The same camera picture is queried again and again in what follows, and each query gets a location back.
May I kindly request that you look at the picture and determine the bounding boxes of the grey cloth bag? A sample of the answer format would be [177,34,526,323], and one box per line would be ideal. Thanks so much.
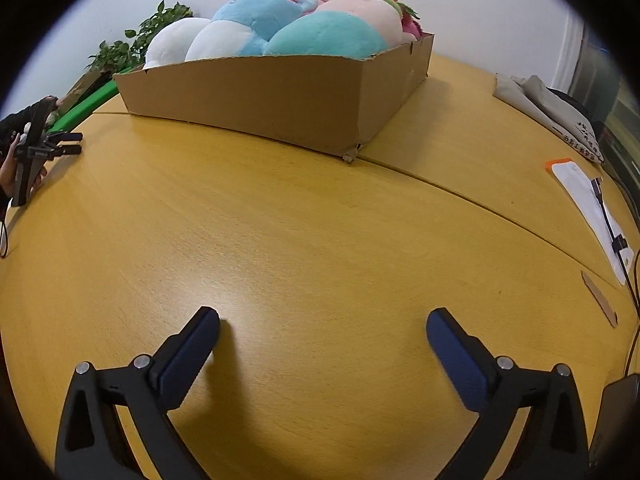
[492,74,608,166]

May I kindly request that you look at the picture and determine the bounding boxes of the person's left hand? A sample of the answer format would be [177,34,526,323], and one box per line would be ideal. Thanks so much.
[0,157,49,197]

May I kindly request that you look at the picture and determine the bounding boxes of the brown cardboard box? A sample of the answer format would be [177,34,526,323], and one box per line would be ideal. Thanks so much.
[112,32,436,163]

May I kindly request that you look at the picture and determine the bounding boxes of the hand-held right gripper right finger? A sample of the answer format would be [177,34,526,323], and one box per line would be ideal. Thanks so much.
[426,307,591,480]

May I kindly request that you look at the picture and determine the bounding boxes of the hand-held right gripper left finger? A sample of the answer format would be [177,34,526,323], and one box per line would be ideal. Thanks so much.
[54,306,221,480]

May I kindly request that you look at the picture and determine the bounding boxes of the pink and teal pig plush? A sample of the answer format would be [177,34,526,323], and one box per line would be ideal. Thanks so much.
[262,0,403,58]

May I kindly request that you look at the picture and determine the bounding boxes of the small green potted plant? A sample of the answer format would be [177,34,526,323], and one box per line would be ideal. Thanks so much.
[85,40,137,75]

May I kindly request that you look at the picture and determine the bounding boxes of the green table cloth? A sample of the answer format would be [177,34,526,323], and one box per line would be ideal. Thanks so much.
[47,64,121,133]

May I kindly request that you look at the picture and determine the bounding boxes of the pink plush toy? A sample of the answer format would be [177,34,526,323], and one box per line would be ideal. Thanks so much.
[381,0,427,42]

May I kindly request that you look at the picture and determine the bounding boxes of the thin black cable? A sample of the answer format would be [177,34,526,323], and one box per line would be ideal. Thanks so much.
[0,205,11,261]

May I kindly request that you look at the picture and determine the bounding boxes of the black cable with adapters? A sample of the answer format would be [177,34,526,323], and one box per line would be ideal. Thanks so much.
[591,176,640,311]

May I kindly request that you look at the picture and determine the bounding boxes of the white panda plush toy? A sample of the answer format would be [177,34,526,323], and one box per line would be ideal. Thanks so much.
[142,17,212,68]

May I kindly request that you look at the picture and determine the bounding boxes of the large green potted plant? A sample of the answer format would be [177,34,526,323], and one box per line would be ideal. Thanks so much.
[124,0,194,61]

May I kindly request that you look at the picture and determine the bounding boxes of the cardboard strip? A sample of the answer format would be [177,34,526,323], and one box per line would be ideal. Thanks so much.
[580,270,620,329]

